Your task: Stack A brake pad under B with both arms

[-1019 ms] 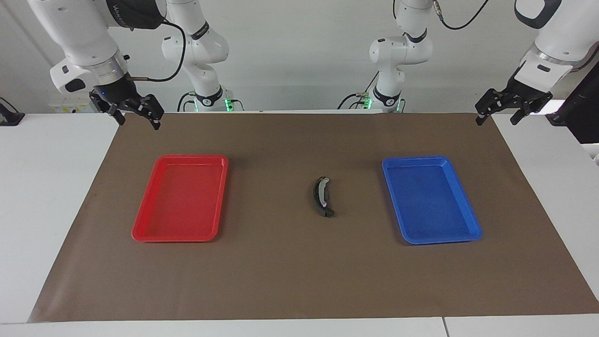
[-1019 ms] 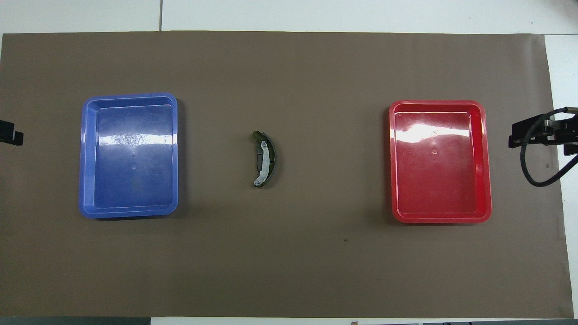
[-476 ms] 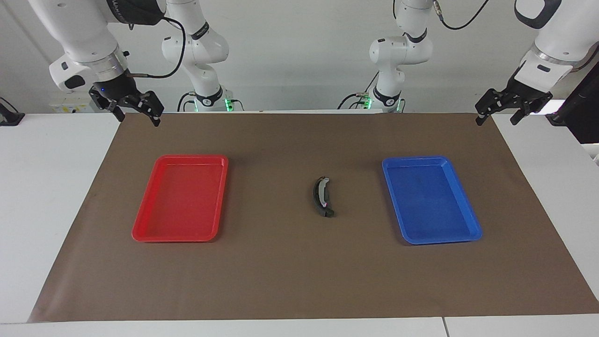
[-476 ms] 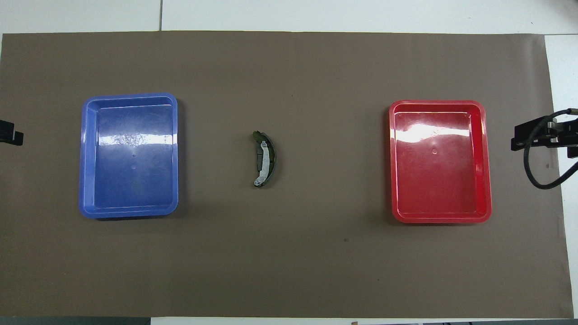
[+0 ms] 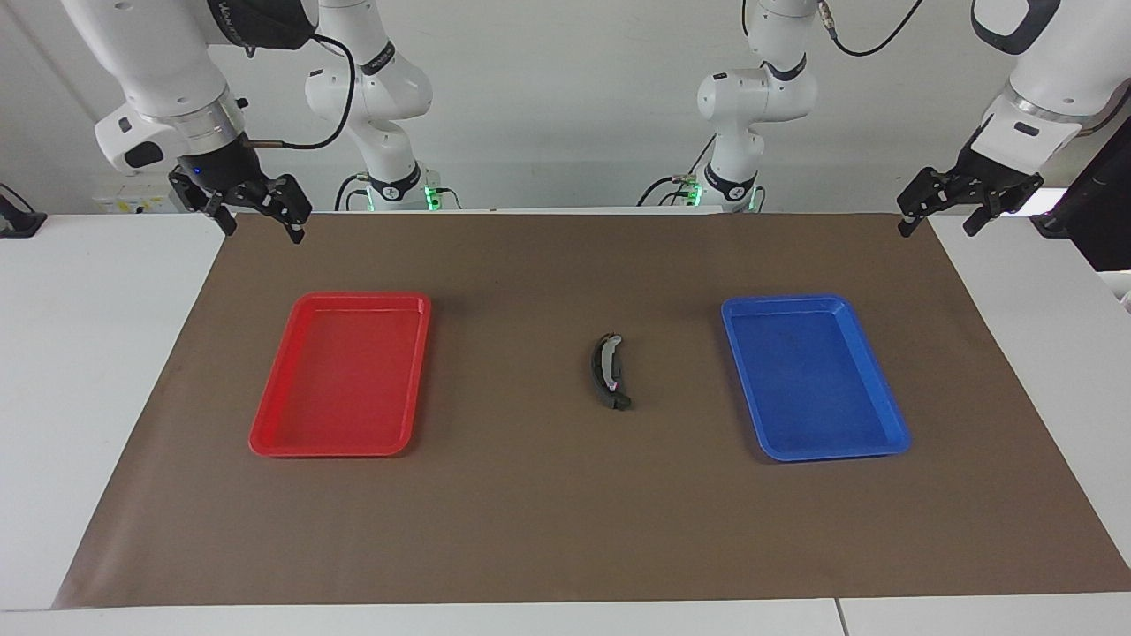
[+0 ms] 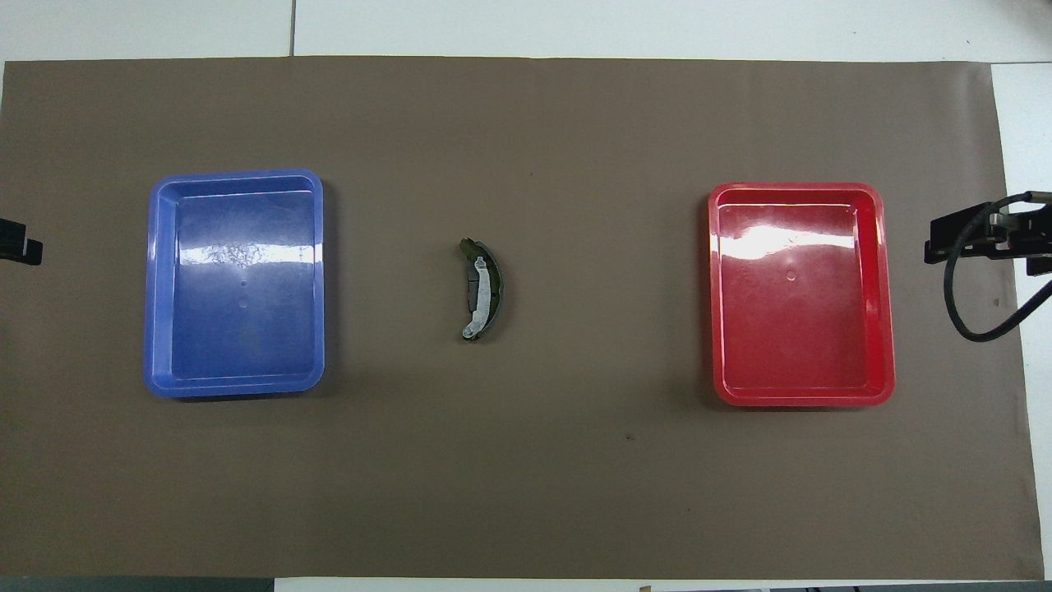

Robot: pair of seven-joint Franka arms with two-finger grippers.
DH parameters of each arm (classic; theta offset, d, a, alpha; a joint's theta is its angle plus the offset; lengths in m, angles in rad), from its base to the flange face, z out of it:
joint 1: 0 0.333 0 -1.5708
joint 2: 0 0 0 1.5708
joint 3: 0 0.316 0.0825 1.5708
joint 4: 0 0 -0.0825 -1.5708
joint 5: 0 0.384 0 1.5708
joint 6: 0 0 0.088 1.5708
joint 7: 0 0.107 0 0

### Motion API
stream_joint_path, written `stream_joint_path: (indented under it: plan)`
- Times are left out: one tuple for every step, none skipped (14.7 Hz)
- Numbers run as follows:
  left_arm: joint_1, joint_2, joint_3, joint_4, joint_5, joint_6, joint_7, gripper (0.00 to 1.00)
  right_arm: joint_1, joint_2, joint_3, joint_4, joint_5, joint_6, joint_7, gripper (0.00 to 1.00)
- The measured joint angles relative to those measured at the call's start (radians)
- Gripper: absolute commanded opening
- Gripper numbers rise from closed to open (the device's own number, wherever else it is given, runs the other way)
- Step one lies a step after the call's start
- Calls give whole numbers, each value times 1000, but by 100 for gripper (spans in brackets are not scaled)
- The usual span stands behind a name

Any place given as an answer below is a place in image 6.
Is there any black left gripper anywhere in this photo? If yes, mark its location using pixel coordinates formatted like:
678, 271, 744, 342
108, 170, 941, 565
0, 218, 44, 266

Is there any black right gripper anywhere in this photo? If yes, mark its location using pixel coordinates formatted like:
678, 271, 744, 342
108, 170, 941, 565
924, 197, 1052, 276

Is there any red plastic tray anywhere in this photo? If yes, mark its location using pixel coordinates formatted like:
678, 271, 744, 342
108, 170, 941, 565
708, 182, 897, 408

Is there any blue plastic tray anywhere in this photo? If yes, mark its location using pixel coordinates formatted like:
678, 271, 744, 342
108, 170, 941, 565
144, 169, 326, 400

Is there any brown table mat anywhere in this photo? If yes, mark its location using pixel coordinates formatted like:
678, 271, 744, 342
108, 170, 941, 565
0, 56, 1046, 580

